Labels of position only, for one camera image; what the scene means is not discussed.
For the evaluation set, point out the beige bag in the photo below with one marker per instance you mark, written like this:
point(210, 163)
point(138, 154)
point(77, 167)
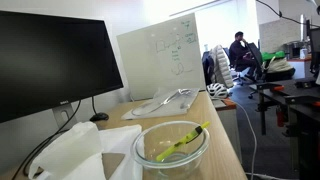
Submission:
point(278, 66)

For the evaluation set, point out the grey cabinet with orange top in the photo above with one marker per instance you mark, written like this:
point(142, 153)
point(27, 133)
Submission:
point(230, 123)

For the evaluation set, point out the black computer mouse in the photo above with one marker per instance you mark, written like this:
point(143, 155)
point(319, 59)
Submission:
point(99, 116)

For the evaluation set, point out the white mug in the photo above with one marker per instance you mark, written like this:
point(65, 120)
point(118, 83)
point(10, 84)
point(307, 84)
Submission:
point(303, 53)

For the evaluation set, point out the clear plastic packaging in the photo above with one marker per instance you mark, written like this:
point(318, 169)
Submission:
point(166, 106)

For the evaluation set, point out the black computer monitor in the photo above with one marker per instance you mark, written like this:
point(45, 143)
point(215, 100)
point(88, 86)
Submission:
point(50, 60)

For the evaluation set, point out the black office chair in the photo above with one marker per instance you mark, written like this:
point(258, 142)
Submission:
point(256, 55)

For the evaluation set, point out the seated person in dark clothes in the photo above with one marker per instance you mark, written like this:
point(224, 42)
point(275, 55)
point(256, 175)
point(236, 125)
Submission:
point(238, 51)

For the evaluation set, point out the white puffer jacket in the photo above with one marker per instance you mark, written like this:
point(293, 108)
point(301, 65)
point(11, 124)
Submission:
point(222, 66)

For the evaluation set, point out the clear glass bowl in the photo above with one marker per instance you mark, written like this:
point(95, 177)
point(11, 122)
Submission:
point(196, 151)

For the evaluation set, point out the red clamp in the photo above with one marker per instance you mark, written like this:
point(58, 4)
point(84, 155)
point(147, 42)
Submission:
point(280, 116)

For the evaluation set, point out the dark monitor with silver edge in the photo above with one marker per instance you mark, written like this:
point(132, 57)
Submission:
point(314, 46)

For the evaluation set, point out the green object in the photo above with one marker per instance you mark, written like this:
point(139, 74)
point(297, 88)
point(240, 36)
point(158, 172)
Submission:
point(273, 55)

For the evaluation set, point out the white cloth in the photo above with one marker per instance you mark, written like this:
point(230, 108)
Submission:
point(73, 150)

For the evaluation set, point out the white whiteboard with drawings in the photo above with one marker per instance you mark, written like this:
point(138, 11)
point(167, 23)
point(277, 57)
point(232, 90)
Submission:
point(150, 66)

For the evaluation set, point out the silver monitor stand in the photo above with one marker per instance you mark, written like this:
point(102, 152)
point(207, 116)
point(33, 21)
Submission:
point(62, 117)

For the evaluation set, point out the yellow-green marker with black band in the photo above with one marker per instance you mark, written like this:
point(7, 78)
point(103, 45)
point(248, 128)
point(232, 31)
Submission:
point(176, 145)

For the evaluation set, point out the white bicycle helmet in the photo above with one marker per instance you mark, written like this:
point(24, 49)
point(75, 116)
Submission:
point(217, 90)

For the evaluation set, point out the black metal workbench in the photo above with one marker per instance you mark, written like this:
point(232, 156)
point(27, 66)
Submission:
point(306, 113)

